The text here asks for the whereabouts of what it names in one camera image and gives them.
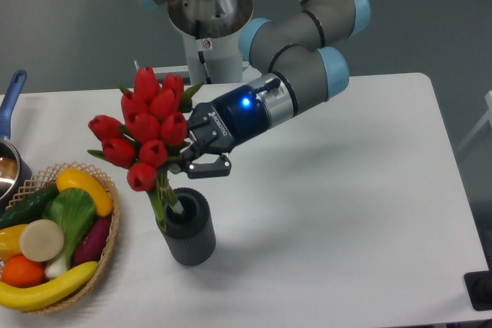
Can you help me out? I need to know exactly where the orange fruit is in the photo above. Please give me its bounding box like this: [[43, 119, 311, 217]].
[[1, 255, 45, 288]]

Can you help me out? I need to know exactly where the long yellow banana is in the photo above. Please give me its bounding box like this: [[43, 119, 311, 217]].
[[1, 261, 98, 312]]

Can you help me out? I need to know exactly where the blue handled saucepan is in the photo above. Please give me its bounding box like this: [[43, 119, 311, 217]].
[[1, 70, 32, 212]]

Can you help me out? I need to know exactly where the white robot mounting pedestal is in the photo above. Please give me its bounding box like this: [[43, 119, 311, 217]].
[[133, 0, 262, 89]]

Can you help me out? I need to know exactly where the purple sweet potato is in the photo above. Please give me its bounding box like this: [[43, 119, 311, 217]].
[[73, 217, 111, 266]]

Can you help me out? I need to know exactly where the white furniture frame at right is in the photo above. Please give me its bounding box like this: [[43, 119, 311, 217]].
[[457, 91, 491, 155]]

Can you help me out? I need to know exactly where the green bok choy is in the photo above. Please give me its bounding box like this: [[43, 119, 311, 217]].
[[42, 188, 95, 280]]

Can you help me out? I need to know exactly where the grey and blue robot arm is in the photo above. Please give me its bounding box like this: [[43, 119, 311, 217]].
[[139, 0, 371, 178]]

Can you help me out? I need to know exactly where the beige round disc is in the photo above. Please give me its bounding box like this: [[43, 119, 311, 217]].
[[19, 219, 65, 262]]

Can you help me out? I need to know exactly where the woven wicker basket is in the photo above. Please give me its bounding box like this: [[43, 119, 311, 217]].
[[1, 162, 120, 313]]

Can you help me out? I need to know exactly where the black device at table edge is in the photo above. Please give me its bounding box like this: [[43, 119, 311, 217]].
[[464, 270, 491, 311]]

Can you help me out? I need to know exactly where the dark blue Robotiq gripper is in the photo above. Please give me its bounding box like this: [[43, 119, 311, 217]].
[[168, 88, 271, 179]]

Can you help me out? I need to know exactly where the red tulip bouquet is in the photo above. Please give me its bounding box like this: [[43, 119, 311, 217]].
[[88, 67, 201, 229]]

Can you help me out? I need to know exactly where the dark grey ribbed vase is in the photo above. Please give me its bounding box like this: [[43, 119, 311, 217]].
[[163, 187, 216, 267]]

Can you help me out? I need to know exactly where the yellow bell pepper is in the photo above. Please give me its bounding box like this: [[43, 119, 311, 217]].
[[0, 224, 27, 261]]

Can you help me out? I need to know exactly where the green cucumber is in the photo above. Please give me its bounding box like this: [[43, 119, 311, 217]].
[[1, 184, 59, 229]]

